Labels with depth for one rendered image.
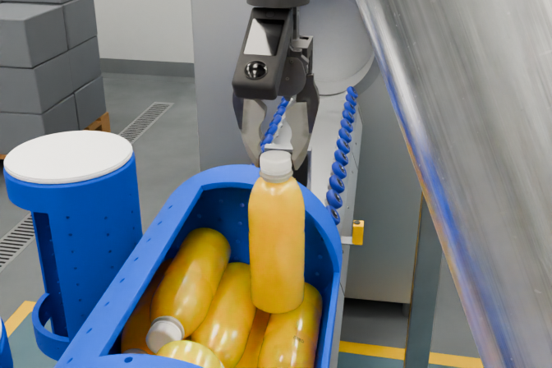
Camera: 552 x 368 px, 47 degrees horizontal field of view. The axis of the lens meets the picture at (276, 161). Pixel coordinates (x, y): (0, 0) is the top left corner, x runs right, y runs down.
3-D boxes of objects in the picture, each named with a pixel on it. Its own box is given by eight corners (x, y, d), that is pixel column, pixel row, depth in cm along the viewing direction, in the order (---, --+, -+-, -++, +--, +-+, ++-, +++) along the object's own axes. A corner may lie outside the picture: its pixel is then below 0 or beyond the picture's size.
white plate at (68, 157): (75, 122, 162) (76, 126, 162) (-24, 159, 140) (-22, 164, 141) (157, 145, 148) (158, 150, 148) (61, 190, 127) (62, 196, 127)
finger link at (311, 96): (324, 128, 76) (313, 56, 73) (323, 132, 75) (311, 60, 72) (286, 132, 77) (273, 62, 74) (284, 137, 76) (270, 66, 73)
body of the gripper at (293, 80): (315, 82, 80) (316, -17, 76) (306, 104, 73) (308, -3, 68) (255, 80, 82) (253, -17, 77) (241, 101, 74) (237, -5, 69)
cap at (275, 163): (269, 181, 76) (269, 167, 75) (254, 169, 79) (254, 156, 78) (297, 174, 78) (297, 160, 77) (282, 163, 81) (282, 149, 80)
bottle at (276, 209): (267, 319, 81) (264, 187, 74) (241, 292, 87) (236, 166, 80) (314, 302, 84) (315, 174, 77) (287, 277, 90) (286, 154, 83)
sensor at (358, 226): (362, 239, 137) (364, 218, 135) (362, 246, 134) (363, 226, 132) (326, 236, 138) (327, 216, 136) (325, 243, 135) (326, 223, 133)
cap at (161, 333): (145, 321, 76) (140, 331, 74) (174, 315, 74) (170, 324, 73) (159, 347, 77) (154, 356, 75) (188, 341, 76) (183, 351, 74)
